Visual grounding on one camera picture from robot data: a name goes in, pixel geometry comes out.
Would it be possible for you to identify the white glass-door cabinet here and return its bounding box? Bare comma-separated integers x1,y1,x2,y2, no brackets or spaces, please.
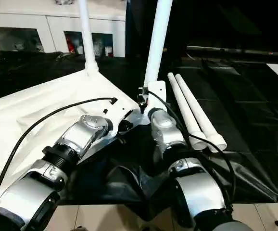
0,0,128,58

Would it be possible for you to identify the black metal rail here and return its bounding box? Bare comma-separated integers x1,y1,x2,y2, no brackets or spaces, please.
187,46,278,59

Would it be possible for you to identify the white table top frame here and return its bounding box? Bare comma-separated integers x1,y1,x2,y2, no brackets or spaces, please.
0,68,150,194

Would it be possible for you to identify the black work mat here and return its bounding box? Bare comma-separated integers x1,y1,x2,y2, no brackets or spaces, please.
0,48,278,217

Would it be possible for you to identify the white plastic table leg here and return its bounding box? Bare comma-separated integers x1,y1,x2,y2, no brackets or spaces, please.
142,0,174,91
175,73,227,153
76,0,100,76
167,73,209,151

